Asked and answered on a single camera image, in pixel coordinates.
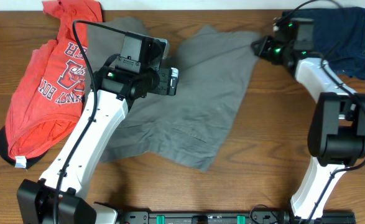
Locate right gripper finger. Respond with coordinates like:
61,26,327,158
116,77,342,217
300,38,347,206
251,45,262,58
251,36,266,47

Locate grey shorts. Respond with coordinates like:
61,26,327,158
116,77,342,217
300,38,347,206
101,25,260,171

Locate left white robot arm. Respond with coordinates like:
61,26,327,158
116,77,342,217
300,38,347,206
17,65,178,223

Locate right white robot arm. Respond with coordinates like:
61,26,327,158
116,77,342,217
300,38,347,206
249,35,365,223

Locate folded navy garment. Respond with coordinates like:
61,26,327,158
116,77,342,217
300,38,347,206
292,7,365,80

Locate red printed t-shirt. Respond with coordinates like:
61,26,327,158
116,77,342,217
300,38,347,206
5,0,103,159

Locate black garment under t-shirt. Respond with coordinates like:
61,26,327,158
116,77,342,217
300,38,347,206
0,126,46,169

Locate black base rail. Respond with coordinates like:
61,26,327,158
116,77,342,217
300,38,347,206
116,211,356,224

